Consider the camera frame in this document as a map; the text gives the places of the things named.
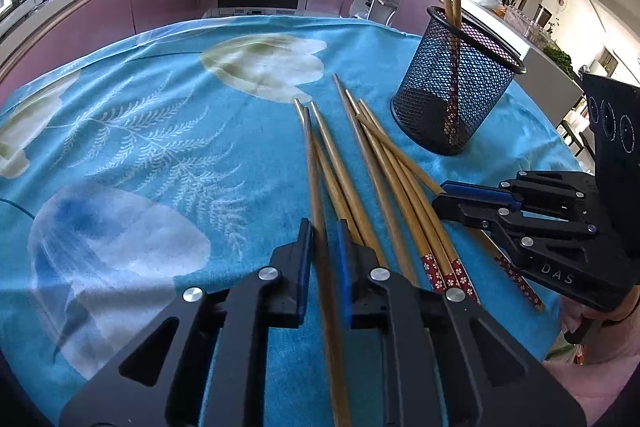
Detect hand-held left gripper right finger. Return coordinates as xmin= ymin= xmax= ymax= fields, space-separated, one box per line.
xmin=336 ymin=219 xmax=587 ymax=427

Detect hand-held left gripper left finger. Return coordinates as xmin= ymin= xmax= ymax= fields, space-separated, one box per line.
xmin=59 ymin=218 xmax=321 ymax=427

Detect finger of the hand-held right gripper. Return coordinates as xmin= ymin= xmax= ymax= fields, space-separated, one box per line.
xmin=431 ymin=194 xmax=598 ymax=254
xmin=440 ymin=171 xmax=598 ymax=220

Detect bunch of wooden chopsticks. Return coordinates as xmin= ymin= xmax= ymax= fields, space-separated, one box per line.
xmin=302 ymin=73 xmax=546 ymax=312

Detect black mesh utensil holder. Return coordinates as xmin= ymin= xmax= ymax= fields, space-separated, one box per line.
xmin=391 ymin=5 xmax=527 ymax=156

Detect person's right hand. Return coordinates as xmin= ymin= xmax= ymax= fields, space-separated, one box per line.
xmin=544 ymin=288 xmax=640 ymax=427

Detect green vegetables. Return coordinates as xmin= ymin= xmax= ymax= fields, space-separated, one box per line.
xmin=542 ymin=44 xmax=573 ymax=72

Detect blue floral tablecloth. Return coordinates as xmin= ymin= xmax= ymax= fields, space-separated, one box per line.
xmin=0 ymin=14 xmax=588 ymax=427

